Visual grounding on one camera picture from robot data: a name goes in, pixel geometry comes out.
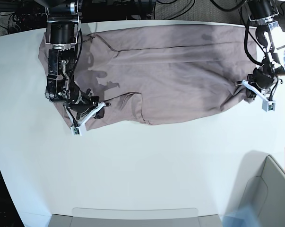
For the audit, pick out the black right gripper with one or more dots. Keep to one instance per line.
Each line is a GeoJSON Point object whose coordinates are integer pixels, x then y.
{"type": "Point", "coordinates": [83, 102]}

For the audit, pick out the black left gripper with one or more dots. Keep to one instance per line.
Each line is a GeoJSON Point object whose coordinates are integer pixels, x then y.
{"type": "Point", "coordinates": [264, 83]}

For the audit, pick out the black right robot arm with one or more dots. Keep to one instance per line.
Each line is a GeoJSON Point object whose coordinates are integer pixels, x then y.
{"type": "Point", "coordinates": [64, 35]}

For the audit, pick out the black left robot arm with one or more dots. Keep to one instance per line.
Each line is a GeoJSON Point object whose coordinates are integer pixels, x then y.
{"type": "Point", "coordinates": [269, 34]}

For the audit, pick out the grey bin right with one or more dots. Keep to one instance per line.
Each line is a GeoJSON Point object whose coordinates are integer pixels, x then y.
{"type": "Point", "coordinates": [266, 194]}

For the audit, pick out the blue cloth in bin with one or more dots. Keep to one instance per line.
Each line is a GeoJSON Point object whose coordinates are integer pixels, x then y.
{"type": "Point", "coordinates": [243, 217]}

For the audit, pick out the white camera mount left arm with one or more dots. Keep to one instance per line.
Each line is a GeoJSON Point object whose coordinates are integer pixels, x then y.
{"type": "Point", "coordinates": [267, 104]}

